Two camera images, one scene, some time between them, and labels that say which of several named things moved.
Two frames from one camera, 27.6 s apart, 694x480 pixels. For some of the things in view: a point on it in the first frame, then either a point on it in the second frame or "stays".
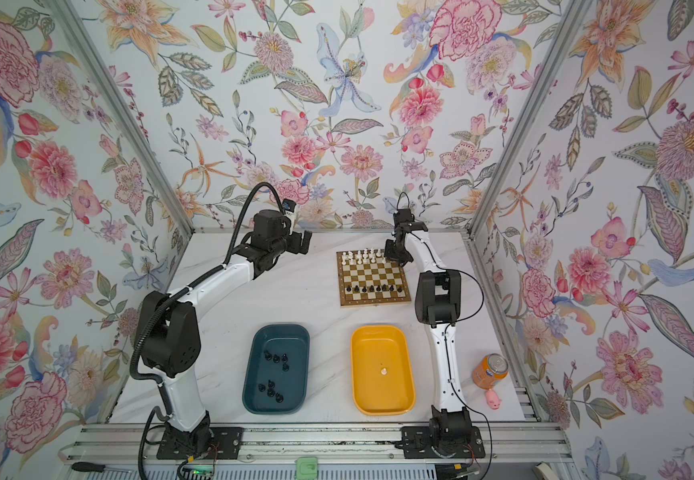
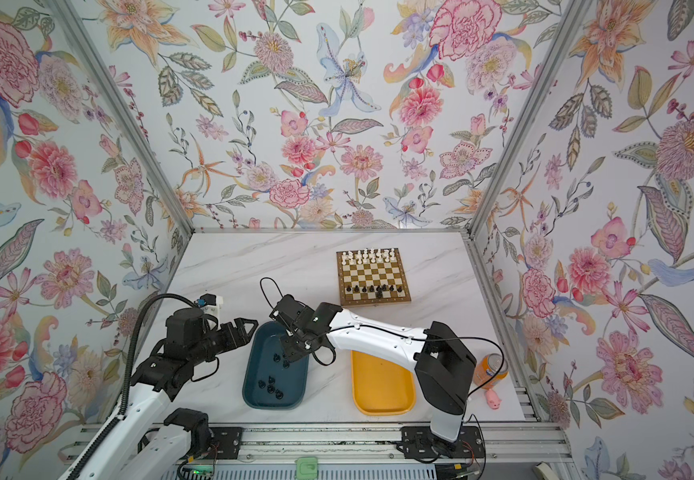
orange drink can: x=491 y=369 stays
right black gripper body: x=396 y=253 → x=293 y=347
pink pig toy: x=492 y=399 stays
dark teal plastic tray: x=277 y=370 stays
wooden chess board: x=370 y=277 stays
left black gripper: x=296 y=247 → x=241 y=337
